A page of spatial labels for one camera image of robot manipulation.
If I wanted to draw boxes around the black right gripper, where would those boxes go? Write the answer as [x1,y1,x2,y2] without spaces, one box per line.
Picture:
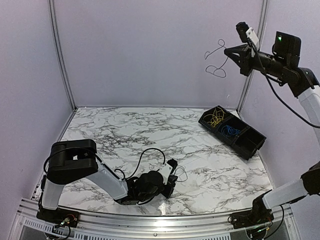
[223,43,288,79]

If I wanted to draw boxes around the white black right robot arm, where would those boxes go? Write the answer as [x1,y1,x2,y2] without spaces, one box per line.
[223,31,320,224]

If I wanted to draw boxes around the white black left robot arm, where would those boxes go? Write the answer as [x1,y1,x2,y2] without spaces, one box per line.
[39,139,178,223]

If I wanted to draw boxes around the black compartment tray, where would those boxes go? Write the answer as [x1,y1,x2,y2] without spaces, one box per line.
[198,105,267,160]

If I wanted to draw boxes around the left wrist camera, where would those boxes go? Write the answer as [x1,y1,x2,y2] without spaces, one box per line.
[159,158,178,179]

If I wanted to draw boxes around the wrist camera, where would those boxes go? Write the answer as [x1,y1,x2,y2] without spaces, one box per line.
[159,158,178,179]
[236,21,260,50]

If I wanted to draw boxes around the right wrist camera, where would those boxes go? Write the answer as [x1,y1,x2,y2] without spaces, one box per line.
[236,21,260,50]

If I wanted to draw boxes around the aluminium right corner post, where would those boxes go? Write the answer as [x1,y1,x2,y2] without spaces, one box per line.
[236,0,270,112]

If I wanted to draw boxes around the aluminium corner post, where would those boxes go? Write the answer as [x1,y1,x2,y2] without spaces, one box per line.
[47,0,77,112]
[236,0,270,112]

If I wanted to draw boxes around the yellow cables in tray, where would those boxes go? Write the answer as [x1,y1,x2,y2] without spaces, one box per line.
[202,106,227,130]

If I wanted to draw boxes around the blue cables in tray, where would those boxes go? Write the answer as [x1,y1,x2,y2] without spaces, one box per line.
[221,124,242,138]

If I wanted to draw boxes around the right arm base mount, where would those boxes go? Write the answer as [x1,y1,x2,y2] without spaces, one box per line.
[227,193,274,229]

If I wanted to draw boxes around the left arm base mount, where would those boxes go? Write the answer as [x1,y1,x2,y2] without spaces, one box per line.
[36,207,80,228]

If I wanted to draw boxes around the aluminium front table frame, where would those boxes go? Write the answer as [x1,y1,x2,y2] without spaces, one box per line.
[8,198,301,240]

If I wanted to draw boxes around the aluminium left corner post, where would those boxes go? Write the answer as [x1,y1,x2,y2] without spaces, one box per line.
[47,0,77,112]

